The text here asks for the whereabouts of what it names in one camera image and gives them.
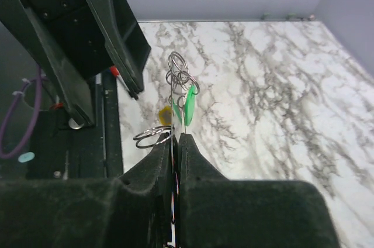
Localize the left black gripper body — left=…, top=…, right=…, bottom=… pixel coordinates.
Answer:
left=24, top=0, right=113, bottom=79

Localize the key with green tag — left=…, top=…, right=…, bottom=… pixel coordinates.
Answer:
left=171, top=85, right=199, bottom=127

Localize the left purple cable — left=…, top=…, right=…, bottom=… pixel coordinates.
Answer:
left=0, top=65, right=44, bottom=160

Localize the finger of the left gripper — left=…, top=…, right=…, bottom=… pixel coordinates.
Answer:
left=86, top=0, right=151, bottom=99
left=1, top=0, right=95, bottom=126

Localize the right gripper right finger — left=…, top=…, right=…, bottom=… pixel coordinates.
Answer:
left=178, top=134, right=340, bottom=247

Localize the key with yellow tag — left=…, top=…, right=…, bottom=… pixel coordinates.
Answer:
left=158, top=106, right=172, bottom=126

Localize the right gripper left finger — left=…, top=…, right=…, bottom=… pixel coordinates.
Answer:
left=1, top=134, right=173, bottom=247

